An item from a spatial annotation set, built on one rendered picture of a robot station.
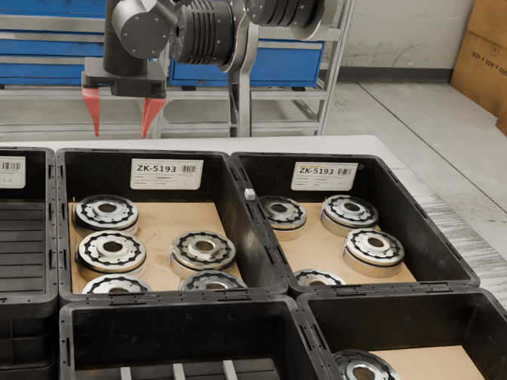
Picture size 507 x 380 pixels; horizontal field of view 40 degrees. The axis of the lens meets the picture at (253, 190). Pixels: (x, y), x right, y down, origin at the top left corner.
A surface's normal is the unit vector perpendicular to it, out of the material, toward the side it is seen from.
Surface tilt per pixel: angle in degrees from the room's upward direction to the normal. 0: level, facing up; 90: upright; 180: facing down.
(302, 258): 0
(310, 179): 90
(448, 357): 0
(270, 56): 90
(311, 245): 0
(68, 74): 90
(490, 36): 92
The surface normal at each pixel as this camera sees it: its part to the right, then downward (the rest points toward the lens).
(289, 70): 0.34, 0.52
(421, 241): -0.96, 0.00
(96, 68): 0.16, -0.85
